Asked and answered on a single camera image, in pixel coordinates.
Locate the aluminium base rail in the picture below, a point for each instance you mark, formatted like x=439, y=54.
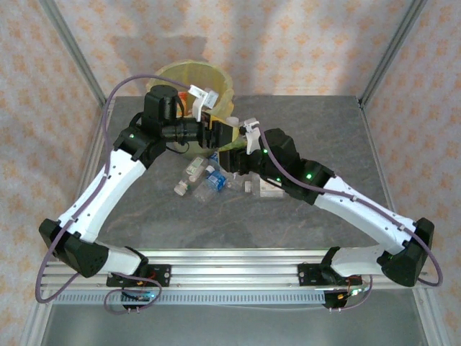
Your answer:
x=234, y=270

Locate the grey metal lower shelf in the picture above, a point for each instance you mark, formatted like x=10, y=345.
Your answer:
x=234, y=328

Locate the green plastic bin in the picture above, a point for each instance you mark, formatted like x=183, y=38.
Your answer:
x=198, y=149

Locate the bottle orange label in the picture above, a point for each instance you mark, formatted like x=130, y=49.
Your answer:
x=182, y=97

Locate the aluminium side frame rail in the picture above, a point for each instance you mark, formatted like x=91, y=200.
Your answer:
x=96, y=140
x=387, y=180

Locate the clear bottle blue label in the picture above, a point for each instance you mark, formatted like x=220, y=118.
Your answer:
x=215, y=157
x=215, y=180

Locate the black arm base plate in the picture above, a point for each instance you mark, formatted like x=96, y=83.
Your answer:
x=306, y=275
x=160, y=268

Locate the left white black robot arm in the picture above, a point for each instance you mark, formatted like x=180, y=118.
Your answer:
x=101, y=194

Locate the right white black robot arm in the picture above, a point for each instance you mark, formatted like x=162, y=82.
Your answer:
x=360, y=212

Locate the small clear bottle white cap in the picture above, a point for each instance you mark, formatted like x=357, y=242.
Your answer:
x=180, y=188

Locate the small bottle green white label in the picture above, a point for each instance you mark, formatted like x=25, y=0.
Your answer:
x=196, y=166

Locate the aluminium frame post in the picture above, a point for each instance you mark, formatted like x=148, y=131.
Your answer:
x=392, y=50
x=75, y=50

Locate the clear bottle white label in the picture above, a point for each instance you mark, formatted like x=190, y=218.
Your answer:
x=266, y=191

